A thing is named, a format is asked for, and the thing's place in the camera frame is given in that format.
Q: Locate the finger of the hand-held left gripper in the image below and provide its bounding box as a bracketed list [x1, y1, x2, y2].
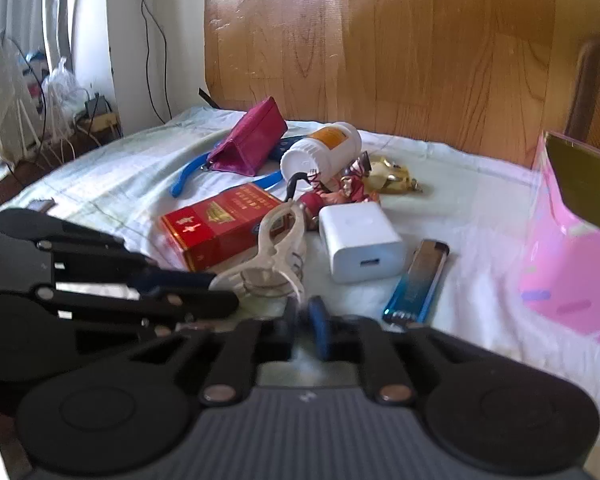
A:
[34, 285, 241, 339]
[0, 208, 217, 294]

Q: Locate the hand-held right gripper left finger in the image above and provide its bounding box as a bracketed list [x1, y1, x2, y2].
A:
[112, 300, 303, 407]

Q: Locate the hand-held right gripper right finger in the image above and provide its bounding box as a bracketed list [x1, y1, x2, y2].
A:
[306, 296, 486, 406]

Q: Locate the red cardboard box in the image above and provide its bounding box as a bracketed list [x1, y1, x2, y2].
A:
[160, 183, 283, 272]

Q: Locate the white plastic clip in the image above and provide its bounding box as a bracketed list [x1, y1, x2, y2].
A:
[210, 200, 308, 306]

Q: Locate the white charger adapter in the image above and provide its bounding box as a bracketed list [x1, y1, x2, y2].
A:
[319, 202, 408, 285]

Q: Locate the magenta pouch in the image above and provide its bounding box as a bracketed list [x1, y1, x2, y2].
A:
[205, 97, 288, 177]

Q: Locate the white pill bottle orange label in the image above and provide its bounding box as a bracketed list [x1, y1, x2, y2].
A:
[280, 122, 363, 188]

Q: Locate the pink tin box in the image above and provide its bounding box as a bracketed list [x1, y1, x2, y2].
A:
[519, 130, 600, 346]

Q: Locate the blue lighter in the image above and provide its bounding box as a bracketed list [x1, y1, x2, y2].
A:
[382, 239, 451, 325]

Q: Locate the beige power strip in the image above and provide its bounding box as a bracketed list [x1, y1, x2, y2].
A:
[75, 92, 122, 134]

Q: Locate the clear plastic bag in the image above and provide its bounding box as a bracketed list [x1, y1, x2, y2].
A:
[42, 57, 89, 126]

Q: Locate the wood-grain panel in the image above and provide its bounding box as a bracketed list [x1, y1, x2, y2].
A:
[202, 0, 600, 168]

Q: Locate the red figurine keychain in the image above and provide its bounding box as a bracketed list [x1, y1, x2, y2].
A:
[286, 152, 381, 232]

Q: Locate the bundle of white cables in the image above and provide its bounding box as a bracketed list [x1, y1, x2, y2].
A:
[10, 95, 106, 162]

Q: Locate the gold toy keychain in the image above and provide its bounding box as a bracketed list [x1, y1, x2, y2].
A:
[367, 155, 425, 195]

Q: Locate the black cable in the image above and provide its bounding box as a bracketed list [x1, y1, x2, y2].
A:
[130, 0, 173, 124]

